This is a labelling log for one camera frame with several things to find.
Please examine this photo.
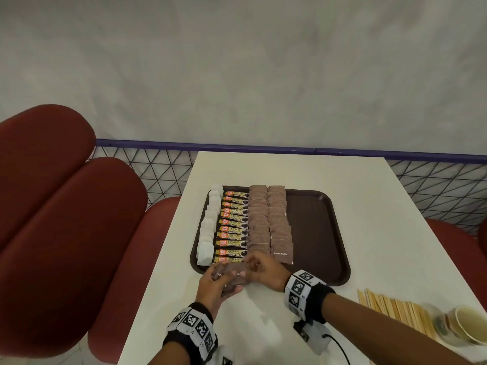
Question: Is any row of coffee stick packets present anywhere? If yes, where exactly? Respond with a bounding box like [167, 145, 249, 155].
[213, 190, 250, 264]

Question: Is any person's left hand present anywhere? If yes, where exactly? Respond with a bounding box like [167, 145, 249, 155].
[194, 262, 244, 320]

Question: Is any bundle of wooden stir sticks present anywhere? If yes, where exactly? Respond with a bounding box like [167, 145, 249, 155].
[357, 287, 438, 339]

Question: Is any left wristband with marker tags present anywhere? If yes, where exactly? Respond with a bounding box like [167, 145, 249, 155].
[162, 302, 219, 361]

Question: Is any patterned paper cup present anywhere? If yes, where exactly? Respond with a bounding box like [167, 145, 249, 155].
[435, 304, 487, 346]

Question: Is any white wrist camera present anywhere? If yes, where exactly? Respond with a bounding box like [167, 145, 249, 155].
[215, 345, 235, 365]
[293, 319, 332, 356]

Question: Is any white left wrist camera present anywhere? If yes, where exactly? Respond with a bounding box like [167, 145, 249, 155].
[215, 345, 235, 365]

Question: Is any handful of brown sugar packets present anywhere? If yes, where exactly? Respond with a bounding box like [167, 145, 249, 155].
[211, 262, 252, 297]

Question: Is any row of white sachets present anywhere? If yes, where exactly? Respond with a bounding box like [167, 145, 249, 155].
[196, 184, 224, 267]

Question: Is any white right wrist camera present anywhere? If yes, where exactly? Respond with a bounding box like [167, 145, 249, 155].
[293, 319, 332, 356]

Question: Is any person's right forearm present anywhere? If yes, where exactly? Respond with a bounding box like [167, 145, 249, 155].
[321, 292, 472, 365]

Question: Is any wristband with marker tags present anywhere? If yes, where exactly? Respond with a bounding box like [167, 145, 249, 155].
[162, 302, 219, 361]
[283, 269, 336, 324]

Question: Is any brown plastic tray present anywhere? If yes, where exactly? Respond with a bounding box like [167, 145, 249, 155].
[190, 186, 351, 287]

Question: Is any red padded chair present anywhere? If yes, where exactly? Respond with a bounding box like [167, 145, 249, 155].
[426, 218, 487, 312]
[0, 104, 182, 363]

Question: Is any purple mesh railing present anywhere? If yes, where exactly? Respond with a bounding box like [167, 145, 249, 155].
[89, 139, 487, 236]

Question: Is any right wristband with marker tags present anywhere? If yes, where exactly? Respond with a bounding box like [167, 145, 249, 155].
[283, 269, 336, 324]

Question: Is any black right camera cable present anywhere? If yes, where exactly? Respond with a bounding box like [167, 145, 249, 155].
[323, 333, 351, 365]

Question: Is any person's right hand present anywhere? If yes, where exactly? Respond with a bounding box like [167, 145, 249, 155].
[243, 250, 293, 293]

